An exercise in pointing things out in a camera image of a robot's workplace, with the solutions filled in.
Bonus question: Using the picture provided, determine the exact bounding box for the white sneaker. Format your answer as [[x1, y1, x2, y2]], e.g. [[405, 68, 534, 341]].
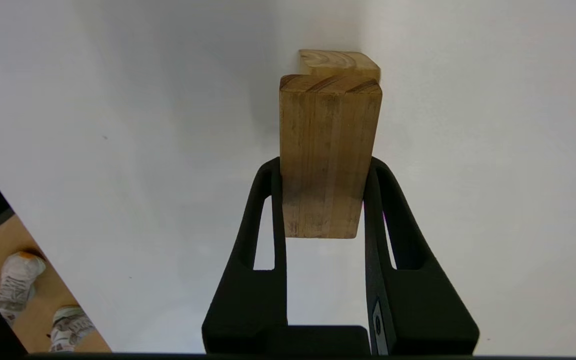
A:
[[48, 306, 96, 353], [0, 251, 47, 326]]

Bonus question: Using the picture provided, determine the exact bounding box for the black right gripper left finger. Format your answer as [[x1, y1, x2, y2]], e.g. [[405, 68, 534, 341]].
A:
[[202, 156, 289, 354]]

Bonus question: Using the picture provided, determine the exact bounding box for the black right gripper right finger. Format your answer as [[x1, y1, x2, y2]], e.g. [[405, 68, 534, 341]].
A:
[[363, 156, 480, 356]]

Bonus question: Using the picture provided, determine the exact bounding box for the rectangular wooden building block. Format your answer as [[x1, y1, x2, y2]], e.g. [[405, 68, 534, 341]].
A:
[[279, 74, 383, 239]]

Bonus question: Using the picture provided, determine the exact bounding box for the arched wooden building block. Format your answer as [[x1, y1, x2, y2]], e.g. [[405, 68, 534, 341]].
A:
[[298, 49, 382, 82]]

